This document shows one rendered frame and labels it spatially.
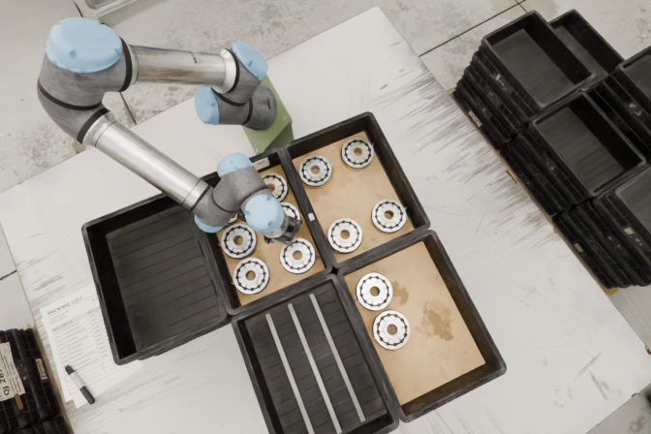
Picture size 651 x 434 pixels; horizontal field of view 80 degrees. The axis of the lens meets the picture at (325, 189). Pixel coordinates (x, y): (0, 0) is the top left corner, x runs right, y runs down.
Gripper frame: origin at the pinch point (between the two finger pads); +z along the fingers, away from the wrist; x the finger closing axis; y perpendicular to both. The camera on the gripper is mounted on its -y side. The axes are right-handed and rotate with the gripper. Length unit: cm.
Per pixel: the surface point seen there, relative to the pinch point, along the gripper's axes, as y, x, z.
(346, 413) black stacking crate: 36, -38, 1
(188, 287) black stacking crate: -18.2, -24.8, 2.2
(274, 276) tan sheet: 3.9, -12.9, 3.0
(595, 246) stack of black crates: 122, 47, 62
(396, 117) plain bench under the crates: 21, 55, 22
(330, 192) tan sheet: 9.9, 17.0, 5.6
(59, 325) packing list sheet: -55, -52, 13
